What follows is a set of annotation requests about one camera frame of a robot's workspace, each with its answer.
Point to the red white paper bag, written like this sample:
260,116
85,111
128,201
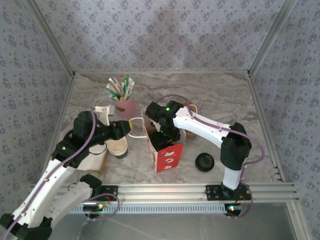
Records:
170,160

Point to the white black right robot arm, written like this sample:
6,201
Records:
200,125

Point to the pink straw holder cup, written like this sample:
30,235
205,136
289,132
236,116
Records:
127,107

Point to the stack of white napkins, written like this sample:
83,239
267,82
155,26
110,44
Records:
96,160

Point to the green white paper-wrapped straw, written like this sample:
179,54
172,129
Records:
113,96
111,90
130,86
126,83

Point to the brown napkin tray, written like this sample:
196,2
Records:
102,167

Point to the orange white paper-wrapped straw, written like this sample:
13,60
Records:
122,85

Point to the small lit circuit board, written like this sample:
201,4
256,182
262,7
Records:
233,209
93,207

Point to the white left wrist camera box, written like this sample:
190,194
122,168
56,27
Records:
102,115

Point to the aluminium frame rail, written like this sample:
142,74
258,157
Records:
65,100
265,125

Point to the wide grooved aluminium rail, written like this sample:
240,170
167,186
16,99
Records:
162,192

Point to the aluminium frame post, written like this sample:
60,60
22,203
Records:
298,220
55,42
270,37

